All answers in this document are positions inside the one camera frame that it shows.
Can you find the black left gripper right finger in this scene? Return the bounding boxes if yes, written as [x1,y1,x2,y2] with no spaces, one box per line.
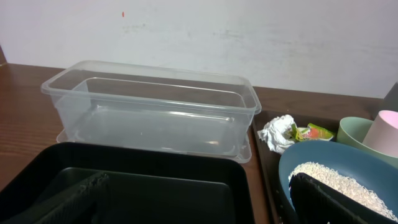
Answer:
[289,173,395,224]

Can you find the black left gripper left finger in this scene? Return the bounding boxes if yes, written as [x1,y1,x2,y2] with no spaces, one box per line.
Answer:
[3,172,109,224]

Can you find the white rice pile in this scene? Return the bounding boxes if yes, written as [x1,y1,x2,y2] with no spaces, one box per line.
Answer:
[289,162,397,222]

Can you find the green orange snack wrapper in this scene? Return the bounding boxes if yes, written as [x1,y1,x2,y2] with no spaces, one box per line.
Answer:
[291,123,335,142]

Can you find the dark blue plate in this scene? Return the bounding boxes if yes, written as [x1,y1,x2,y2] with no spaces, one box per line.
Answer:
[279,141,397,223]

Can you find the white tissue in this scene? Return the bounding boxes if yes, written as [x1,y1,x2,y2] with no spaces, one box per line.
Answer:
[257,114,295,154]

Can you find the brown serving tray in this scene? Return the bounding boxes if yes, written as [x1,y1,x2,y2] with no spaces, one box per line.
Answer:
[252,110,342,223]

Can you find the black plastic tray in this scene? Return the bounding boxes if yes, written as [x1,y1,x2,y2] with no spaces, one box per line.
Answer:
[1,142,254,223]

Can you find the mint green bowl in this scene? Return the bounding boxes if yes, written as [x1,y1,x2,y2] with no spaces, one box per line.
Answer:
[336,117,397,168]

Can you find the pink cup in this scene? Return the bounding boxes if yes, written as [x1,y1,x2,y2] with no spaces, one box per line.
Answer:
[363,110,397,157]

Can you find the clear plastic bin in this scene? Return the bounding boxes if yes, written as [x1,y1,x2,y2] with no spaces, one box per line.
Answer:
[41,60,262,163]

